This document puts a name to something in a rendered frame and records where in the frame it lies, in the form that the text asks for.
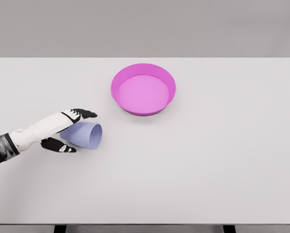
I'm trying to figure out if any pink plate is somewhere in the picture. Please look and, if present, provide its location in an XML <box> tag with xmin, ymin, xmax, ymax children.
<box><xmin>110</xmin><ymin>63</ymin><xmax>177</xmax><ymax>117</ymax></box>

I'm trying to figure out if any lavender cup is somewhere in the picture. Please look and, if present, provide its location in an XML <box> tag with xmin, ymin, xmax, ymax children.
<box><xmin>59</xmin><ymin>121</ymin><xmax>103</xmax><ymax>150</ymax></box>

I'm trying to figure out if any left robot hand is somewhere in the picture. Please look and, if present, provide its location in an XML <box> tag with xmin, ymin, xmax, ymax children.
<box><xmin>31</xmin><ymin>108</ymin><xmax>98</xmax><ymax>153</ymax></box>

